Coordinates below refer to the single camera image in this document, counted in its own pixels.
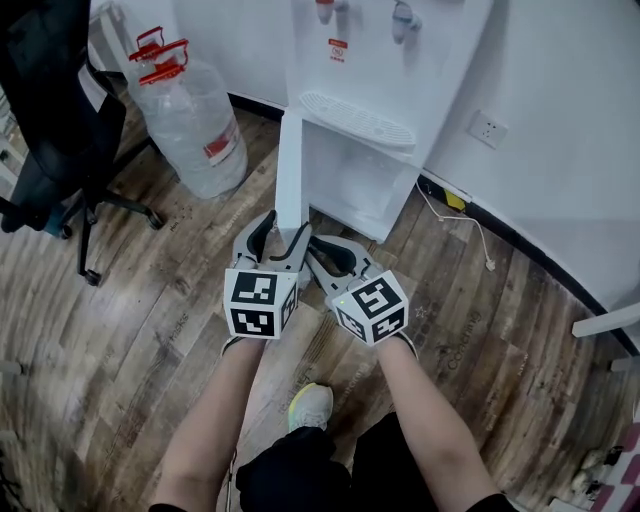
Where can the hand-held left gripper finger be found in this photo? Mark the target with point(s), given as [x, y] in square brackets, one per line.
[295, 255]
[242, 245]

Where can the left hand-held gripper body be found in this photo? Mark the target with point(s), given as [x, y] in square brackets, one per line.
[255, 305]

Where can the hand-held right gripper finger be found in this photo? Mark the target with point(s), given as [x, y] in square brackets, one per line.
[327, 282]
[360, 260]

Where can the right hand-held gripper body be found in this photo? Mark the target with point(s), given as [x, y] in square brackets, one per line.
[370, 310]

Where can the white water dispenser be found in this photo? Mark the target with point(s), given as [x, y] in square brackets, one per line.
[380, 60]

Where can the person's left forearm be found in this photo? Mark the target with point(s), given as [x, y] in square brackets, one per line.
[210, 425]

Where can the person's right forearm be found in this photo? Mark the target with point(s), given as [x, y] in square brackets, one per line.
[430, 425]

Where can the yellow floor tag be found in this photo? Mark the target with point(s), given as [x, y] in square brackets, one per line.
[454, 200]

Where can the person's left shoe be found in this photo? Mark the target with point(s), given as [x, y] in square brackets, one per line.
[311, 407]

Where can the teal waste bin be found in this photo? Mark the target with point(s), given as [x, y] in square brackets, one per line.
[55, 222]

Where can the black office chair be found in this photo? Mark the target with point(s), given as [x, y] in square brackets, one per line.
[55, 125]

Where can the person's black shirt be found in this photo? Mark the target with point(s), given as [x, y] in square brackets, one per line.
[492, 504]

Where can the checkered cloth table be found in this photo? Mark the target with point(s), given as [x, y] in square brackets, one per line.
[600, 322]

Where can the white wall socket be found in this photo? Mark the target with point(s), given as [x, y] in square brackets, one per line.
[487, 129]

